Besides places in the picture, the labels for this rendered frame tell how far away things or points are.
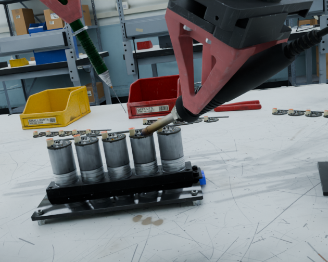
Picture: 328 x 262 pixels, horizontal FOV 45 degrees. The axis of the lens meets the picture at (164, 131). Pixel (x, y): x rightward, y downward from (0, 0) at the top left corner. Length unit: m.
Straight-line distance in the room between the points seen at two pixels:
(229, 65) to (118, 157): 0.18
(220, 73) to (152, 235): 0.15
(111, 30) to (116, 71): 0.51
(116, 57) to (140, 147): 4.70
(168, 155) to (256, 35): 0.18
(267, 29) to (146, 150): 0.18
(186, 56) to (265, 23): 0.07
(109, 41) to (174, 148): 4.72
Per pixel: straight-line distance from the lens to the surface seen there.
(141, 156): 0.39
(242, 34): 0.25
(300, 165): 0.45
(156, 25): 2.75
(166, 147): 0.39
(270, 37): 0.28
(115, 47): 5.07
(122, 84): 5.11
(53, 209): 0.39
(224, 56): 0.26
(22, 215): 0.42
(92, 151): 0.40
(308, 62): 3.41
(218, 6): 0.23
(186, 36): 0.29
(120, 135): 0.40
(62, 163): 0.40
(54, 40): 3.00
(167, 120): 0.35
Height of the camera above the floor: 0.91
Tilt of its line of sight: 15 degrees down
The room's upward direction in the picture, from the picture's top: 8 degrees counter-clockwise
